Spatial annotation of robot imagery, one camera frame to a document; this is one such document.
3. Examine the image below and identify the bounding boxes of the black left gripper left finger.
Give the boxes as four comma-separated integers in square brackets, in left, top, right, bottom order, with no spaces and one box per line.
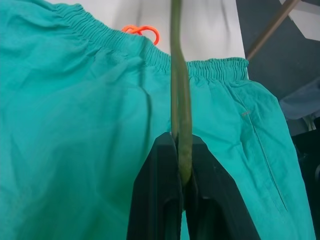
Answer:
[126,133,185,240]

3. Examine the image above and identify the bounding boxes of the green shorts with orange drawstring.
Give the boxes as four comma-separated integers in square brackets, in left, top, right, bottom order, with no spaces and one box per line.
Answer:
[0,0,316,240]

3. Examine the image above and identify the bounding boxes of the wooden clothes rack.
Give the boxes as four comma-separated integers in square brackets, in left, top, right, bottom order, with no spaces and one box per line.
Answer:
[246,0,300,61]

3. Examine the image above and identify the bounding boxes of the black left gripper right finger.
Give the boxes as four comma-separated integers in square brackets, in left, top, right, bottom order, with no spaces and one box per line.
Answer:
[186,136,255,240]

